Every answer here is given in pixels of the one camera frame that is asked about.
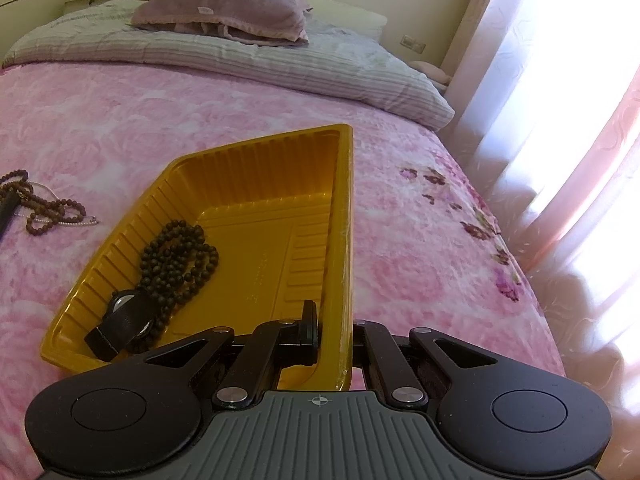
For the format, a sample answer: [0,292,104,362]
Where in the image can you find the white pillow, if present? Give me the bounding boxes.
[306,0,388,41]

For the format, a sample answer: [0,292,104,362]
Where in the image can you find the yellow plastic tray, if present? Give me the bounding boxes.
[40,123,355,392]

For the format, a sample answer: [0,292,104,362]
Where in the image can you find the dark bead necklace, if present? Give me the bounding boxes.
[137,220,221,341]

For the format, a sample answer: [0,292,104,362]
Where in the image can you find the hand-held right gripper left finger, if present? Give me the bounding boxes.
[142,301,320,409]

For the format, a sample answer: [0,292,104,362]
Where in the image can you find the silver ball chain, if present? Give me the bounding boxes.
[12,182,99,227]

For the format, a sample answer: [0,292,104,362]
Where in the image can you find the brown bead necklace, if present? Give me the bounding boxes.
[0,169,87,233]

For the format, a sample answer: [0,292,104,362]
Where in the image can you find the small pink cushion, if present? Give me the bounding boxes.
[409,60,453,87]

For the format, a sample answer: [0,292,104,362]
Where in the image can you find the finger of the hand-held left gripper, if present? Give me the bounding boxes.
[0,192,22,238]

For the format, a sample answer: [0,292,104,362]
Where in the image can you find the pink floral blanket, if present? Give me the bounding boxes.
[0,62,568,466]

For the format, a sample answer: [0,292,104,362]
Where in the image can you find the striped folded quilt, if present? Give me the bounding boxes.
[2,0,456,130]

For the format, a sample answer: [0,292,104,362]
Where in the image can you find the black wrist watch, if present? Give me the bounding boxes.
[84,287,158,361]

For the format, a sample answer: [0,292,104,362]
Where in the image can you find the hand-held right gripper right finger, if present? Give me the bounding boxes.
[352,320,501,406]

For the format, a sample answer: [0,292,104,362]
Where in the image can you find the purple pillow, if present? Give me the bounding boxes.
[131,0,311,45]

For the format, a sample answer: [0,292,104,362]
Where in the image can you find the pink sheer curtain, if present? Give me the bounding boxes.
[440,0,640,431]

